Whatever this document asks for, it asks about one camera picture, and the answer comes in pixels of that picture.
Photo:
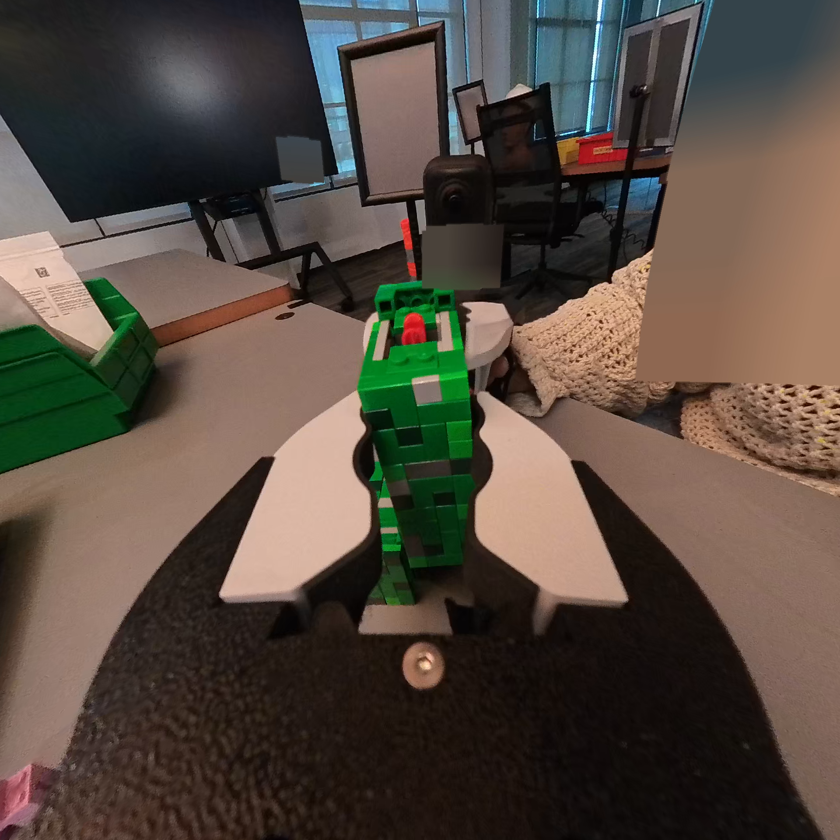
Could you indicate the crumpled white paper bag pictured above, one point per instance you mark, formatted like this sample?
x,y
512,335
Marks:
x,y
72,328

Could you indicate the black mesh office chair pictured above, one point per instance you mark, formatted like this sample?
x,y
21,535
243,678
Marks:
x,y
525,164

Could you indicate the orange striped cone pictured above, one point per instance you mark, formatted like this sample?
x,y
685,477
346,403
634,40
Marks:
x,y
410,249

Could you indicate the person's right hand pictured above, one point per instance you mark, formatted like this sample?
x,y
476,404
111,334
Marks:
x,y
510,380

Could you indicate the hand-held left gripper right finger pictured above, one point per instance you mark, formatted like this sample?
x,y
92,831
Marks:
x,y
544,525

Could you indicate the black light stand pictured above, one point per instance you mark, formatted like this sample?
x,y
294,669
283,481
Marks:
x,y
630,184

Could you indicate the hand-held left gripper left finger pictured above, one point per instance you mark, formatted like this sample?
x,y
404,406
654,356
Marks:
x,y
302,525

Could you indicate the person's right forearm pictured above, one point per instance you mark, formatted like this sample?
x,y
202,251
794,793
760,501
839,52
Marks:
x,y
577,341

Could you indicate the yellow plastic bin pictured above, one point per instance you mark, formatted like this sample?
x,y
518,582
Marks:
x,y
568,151

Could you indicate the flat white paper bag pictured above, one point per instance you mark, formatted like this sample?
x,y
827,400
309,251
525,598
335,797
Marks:
x,y
39,275

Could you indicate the red plastic bin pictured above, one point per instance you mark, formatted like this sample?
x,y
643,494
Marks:
x,y
600,148

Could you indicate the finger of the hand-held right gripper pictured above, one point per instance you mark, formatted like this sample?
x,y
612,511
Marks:
x,y
369,331
489,331

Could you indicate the black television screen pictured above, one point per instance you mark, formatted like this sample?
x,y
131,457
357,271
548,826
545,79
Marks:
x,y
164,98

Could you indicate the small black framed board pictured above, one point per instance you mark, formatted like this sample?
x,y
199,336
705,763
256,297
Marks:
x,y
470,111

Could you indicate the green lego creeper figure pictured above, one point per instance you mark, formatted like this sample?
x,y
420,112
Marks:
x,y
426,446

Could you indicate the black framed grey board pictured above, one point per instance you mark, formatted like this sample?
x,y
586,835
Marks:
x,y
656,79
397,111

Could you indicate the pink lego pig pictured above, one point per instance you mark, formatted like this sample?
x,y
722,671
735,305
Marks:
x,y
19,797

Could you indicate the green plastic bin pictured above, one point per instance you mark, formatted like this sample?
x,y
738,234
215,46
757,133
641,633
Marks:
x,y
59,394

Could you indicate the black television stand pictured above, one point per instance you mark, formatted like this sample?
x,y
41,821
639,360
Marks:
x,y
262,229

